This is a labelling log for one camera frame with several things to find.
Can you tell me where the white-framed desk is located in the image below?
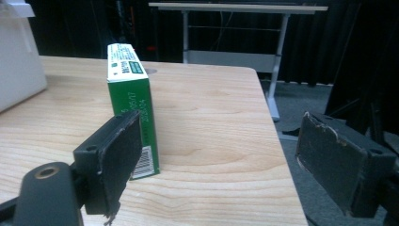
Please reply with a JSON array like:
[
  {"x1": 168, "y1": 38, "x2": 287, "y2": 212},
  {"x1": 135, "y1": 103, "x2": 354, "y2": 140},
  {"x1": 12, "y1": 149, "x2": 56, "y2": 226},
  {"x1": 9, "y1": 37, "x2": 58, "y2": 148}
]
[{"x1": 148, "y1": 2, "x2": 328, "y2": 122}]

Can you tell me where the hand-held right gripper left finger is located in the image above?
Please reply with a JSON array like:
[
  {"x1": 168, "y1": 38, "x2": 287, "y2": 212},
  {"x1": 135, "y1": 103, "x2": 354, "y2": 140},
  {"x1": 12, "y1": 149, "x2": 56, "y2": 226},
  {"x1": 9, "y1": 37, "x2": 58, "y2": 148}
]
[{"x1": 72, "y1": 109, "x2": 144, "y2": 226}]

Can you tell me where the thin hanging cable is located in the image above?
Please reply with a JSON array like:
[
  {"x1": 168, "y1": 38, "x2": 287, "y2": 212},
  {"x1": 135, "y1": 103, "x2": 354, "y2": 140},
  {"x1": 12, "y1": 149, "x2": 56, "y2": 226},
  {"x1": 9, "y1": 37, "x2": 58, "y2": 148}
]
[{"x1": 210, "y1": 11, "x2": 234, "y2": 52}]

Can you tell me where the green and white carton box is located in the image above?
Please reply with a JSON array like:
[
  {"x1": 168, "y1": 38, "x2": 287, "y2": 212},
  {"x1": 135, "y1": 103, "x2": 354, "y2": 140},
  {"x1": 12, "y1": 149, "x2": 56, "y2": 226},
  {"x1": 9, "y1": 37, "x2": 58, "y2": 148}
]
[{"x1": 106, "y1": 42, "x2": 161, "y2": 181}]

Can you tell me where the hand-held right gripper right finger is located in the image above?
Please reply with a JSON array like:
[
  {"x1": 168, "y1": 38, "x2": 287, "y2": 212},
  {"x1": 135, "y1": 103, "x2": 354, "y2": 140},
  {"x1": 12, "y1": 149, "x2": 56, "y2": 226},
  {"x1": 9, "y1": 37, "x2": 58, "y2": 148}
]
[{"x1": 295, "y1": 111, "x2": 398, "y2": 219}]

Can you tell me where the dark curtain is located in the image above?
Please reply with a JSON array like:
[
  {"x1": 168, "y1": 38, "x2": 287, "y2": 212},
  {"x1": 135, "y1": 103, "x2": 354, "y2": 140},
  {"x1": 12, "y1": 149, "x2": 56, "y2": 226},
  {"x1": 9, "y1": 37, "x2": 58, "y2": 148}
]
[{"x1": 24, "y1": 0, "x2": 399, "y2": 87}]

